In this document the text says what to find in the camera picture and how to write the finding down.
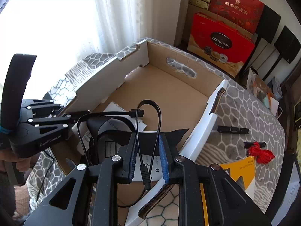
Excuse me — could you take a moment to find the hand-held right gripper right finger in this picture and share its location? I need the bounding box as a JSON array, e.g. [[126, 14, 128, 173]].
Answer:
[[159, 134, 274, 226]]

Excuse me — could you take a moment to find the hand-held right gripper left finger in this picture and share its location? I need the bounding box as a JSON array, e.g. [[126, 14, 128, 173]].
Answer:
[[24, 133, 138, 226]]

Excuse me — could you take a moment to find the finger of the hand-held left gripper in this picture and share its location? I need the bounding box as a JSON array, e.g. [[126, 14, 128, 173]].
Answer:
[[20, 99, 65, 118], [27, 110, 91, 135]]

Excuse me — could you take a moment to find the black fabric pouch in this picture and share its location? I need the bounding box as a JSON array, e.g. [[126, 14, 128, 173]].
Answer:
[[136, 128, 190, 151]]

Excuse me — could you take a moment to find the black carrying case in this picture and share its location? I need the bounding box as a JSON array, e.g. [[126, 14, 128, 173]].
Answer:
[[85, 118, 137, 166]]

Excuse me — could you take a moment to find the black cable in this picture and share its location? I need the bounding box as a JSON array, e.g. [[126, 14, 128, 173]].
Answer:
[[77, 100, 163, 208]]

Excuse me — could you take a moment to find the white paper sheet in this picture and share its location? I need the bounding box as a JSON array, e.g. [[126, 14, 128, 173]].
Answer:
[[72, 101, 147, 151]]

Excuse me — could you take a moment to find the white cardboard box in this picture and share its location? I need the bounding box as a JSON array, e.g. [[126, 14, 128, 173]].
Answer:
[[47, 38, 229, 226]]

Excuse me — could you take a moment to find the yellow booklet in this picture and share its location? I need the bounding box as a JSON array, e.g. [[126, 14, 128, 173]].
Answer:
[[199, 155, 256, 226]]

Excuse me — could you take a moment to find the red cable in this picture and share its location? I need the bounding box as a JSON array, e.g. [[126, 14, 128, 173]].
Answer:
[[244, 141, 276, 164]]

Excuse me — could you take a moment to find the person's left hand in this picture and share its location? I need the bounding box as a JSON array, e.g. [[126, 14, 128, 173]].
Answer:
[[0, 149, 32, 170]]

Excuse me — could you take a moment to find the black plastic bar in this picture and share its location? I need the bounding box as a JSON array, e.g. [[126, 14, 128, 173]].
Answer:
[[217, 125, 250, 135]]

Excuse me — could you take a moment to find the white curtain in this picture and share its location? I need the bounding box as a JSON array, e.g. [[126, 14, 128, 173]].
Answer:
[[0, 0, 185, 85]]

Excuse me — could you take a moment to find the open carton of clutter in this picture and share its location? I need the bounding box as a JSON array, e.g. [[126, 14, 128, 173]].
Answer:
[[246, 68, 281, 110]]

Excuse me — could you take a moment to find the red Collection gift box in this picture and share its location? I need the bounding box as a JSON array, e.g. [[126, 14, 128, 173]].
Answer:
[[187, 12, 256, 78]]

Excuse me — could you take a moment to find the blue white box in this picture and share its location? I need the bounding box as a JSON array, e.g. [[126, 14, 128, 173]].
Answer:
[[268, 76, 283, 100]]

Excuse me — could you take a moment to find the black speaker stand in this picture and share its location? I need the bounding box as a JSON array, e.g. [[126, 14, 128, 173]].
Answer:
[[262, 51, 283, 81], [244, 36, 262, 72]]

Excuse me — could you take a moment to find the green portable device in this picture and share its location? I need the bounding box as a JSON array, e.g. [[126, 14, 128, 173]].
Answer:
[[293, 99, 301, 130]]

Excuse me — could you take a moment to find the black speaker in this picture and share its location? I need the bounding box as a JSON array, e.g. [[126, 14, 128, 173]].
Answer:
[[255, 5, 282, 44], [273, 25, 301, 64]]

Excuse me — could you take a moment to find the red Chinese tea gift bag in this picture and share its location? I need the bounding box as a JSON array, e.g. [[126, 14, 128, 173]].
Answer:
[[208, 0, 265, 35]]

